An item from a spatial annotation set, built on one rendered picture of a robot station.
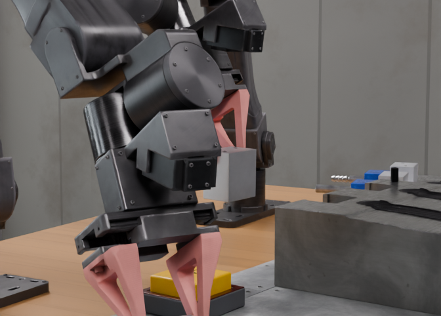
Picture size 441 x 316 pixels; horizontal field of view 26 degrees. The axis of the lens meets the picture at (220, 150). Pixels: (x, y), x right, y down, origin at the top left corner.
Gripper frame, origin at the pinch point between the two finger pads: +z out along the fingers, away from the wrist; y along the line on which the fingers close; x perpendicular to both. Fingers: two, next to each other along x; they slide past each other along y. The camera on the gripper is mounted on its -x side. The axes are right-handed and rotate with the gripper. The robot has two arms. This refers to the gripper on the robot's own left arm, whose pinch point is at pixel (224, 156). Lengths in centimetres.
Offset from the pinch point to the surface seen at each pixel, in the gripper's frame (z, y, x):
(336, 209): 10.2, 4.8, -7.8
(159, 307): 13.4, -14.3, 3.8
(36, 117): -102, 191, 229
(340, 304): 19.8, 0.4, -6.4
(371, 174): 3.4, 45.1, 9.0
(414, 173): 5.9, 47.6, 3.6
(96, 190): -58, 185, 205
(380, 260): 17.2, 2.7, -11.5
